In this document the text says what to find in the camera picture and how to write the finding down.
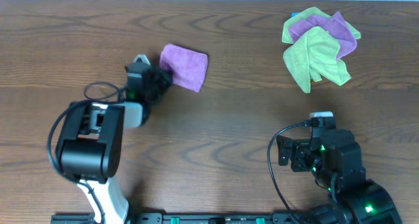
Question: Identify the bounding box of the purple microfiber cloth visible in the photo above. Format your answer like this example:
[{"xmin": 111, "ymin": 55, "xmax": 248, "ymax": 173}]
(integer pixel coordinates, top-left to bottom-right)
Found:
[{"xmin": 159, "ymin": 44, "xmax": 209, "ymax": 93}]

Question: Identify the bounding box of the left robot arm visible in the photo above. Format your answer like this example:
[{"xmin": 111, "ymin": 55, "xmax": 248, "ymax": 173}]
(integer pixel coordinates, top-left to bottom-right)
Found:
[{"xmin": 46, "ymin": 65, "xmax": 174, "ymax": 223}]

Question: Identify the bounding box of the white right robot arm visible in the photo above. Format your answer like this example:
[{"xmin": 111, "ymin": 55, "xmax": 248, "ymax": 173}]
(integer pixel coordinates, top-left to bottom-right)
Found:
[{"xmin": 268, "ymin": 113, "xmax": 402, "ymax": 224}]

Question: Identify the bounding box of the green cloth front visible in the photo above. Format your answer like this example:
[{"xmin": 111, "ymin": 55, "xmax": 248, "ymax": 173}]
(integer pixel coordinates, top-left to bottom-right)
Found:
[{"xmin": 283, "ymin": 26, "xmax": 351, "ymax": 94}]

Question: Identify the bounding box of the green cloth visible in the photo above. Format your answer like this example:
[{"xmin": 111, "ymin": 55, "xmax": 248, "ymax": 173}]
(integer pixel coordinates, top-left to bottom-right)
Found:
[
  {"xmin": 283, "ymin": 26, "xmax": 351, "ymax": 94},
  {"xmin": 282, "ymin": 7, "xmax": 361, "ymax": 44}
]

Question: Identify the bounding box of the purple cloth in pile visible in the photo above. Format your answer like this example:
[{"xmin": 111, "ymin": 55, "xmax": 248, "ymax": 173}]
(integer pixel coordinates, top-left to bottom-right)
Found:
[{"xmin": 288, "ymin": 12, "xmax": 357, "ymax": 59}]

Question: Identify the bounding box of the green cloth back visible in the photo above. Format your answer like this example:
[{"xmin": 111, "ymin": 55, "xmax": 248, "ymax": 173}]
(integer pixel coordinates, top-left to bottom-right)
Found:
[{"xmin": 282, "ymin": 7, "xmax": 361, "ymax": 44}]

